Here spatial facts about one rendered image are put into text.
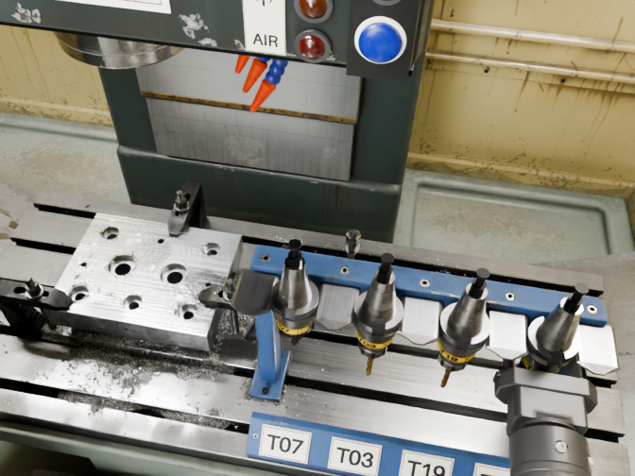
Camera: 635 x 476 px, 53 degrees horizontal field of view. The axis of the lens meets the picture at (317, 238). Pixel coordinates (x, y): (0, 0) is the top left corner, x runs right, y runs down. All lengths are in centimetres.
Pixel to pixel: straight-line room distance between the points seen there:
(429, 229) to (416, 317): 98
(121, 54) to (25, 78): 145
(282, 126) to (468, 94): 59
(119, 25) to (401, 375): 81
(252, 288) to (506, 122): 112
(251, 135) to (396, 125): 31
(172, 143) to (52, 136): 74
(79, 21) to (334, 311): 47
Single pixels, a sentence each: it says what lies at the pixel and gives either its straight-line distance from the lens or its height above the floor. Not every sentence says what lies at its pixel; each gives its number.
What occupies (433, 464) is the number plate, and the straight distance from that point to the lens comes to 104.
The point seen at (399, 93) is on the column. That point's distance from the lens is 132.
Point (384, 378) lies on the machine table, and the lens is 114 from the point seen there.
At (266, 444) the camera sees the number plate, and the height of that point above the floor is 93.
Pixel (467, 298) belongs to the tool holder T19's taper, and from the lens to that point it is 77.
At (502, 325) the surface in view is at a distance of 85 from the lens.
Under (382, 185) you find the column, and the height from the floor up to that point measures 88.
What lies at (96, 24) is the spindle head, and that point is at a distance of 53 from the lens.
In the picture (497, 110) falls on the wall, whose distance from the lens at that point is 178.
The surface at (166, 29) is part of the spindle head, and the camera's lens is 50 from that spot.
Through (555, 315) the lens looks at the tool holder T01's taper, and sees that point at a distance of 81.
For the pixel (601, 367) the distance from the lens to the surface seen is 86.
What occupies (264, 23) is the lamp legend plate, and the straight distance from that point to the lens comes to 47.
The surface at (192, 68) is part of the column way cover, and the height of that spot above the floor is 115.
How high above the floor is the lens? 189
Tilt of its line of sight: 49 degrees down
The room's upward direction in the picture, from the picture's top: 2 degrees clockwise
